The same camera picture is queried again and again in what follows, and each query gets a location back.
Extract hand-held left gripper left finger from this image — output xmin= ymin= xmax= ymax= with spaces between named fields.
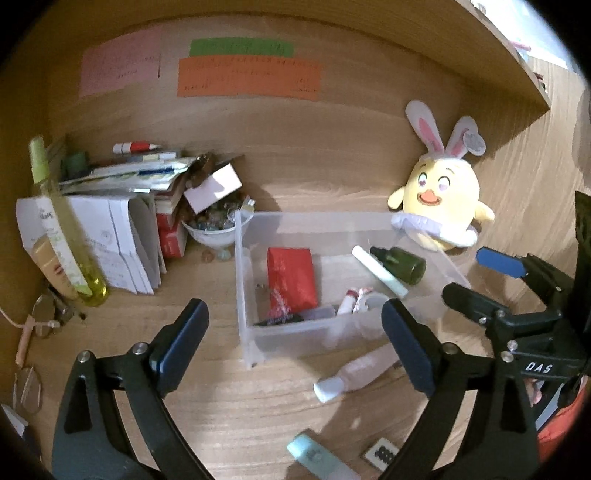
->
xmin=51 ymin=298 xmax=217 ymax=480

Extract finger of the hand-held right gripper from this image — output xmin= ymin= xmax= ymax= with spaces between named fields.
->
xmin=442 ymin=281 xmax=514 ymax=334
xmin=475 ymin=247 xmax=574 ymax=315

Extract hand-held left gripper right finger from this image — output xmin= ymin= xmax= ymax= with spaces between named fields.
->
xmin=381 ymin=298 xmax=540 ymax=480

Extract small red and white tube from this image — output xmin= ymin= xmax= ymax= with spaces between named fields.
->
xmin=336 ymin=287 xmax=374 ymax=317

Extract white and green tube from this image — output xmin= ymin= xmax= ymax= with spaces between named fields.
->
xmin=352 ymin=246 xmax=409 ymax=298

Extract dark green dropper bottle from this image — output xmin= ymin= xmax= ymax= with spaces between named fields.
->
xmin=369 ymin=246 xmax=428 ymax=286

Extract black packet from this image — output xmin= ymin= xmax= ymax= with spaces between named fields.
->
xmin=253 ymin=311 xmax=305 ymax=328

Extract clear plastic bin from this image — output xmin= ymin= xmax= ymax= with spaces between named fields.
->
xmin=233 ymin=210 xmax=472 ymax=370

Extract person's right forearm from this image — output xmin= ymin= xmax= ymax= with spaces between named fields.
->
xmin=540 ymin=378 xmax=591 ymax=462

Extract person's right hand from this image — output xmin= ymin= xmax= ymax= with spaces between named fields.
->
xmin=525 ymin=378 xmax=544 ymax=408

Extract clear tape roll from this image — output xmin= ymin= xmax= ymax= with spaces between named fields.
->
xmin=355 ymin=293 xmax=391 ymax=324

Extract clear bottle with white cap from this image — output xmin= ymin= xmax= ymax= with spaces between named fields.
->
xmin=313 ymin=344 xmax=402 ymax=404

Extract yellow chick plush toy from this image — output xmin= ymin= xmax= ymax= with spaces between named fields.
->
xmin=387 ymin=99 xmax=496 ymax=252

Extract white bowl of marbles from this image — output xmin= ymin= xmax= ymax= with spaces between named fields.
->
xmin=181 ymin=198 xmax=256 ymax=252

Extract small dotted card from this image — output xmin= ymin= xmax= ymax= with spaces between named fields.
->
xmin=362 ymin=438 xmax=400 ymax=472

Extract white folded papers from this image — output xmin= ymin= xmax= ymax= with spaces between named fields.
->
xmin=15 ymin=193 xmax=162 ymax=296

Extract red packet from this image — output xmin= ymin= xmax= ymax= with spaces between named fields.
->
xmin=267 ymin=247 xmax=319 ymax=315

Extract round eyeglasses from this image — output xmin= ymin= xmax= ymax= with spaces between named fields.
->
xmin=11 ymin=293 xmax=77 ymax=414

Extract teal tube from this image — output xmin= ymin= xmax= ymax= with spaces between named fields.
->
xmin=286 ymin=429 xmax=361 ymax=480

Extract small white box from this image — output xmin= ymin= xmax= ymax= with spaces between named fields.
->
xmin=183 ymin=162 xmax=243 ymax=215

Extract beige cream tube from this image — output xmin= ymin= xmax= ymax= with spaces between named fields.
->
xmin=30 ymin=235 xmax=79 ymax=301

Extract yellow-green spray bottle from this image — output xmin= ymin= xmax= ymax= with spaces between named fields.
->
xmin=28 ymin=136 xmax=109 ymax=308

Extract stack of books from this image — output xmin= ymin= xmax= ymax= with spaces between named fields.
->
xmin=58 ymin=150 xmax=197 ymax=217

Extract red and white marker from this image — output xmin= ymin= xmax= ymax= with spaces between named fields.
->
xmin=112 ymin=141 xmax=162 ymax=155

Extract dark green cup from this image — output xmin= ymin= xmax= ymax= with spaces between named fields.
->
xmin=60 ymin=151 xmax=88 ymax=178

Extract wooden shelf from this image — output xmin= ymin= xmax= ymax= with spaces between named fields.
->
xmin=46 ymin=0 xmax=551 ymax=112

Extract orange paper note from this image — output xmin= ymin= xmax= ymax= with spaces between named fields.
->
xmin=177 ymin=55 xmax=322 ymax=103

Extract pink paper note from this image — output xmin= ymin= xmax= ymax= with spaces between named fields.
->
xmin=78 ymin=25 xmax=162 ymax=99

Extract green paper note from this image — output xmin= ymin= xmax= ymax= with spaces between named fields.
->
xmin=189 ymin=37 xmax=295 ymax=58

